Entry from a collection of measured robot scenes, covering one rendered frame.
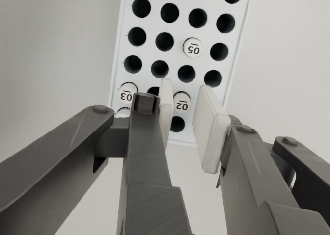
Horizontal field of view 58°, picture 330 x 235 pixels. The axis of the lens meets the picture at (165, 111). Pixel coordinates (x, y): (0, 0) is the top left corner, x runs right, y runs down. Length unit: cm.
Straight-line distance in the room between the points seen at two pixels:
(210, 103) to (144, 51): 7
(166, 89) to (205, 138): 4
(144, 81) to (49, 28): 9
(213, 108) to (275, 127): 13
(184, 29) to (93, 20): 8
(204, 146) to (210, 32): 9
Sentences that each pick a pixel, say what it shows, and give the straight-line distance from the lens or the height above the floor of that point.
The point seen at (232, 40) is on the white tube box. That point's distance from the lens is 21.
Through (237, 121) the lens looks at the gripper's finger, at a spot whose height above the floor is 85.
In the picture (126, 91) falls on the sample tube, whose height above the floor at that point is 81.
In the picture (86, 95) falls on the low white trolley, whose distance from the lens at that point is 26.
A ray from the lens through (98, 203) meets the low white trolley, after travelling 30.
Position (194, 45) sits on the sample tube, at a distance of 19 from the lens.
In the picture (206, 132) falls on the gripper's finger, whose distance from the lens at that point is 15.
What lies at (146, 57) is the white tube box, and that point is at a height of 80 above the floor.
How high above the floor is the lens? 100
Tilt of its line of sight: 73 degrees down
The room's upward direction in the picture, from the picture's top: 178 degrees counter-clockwise
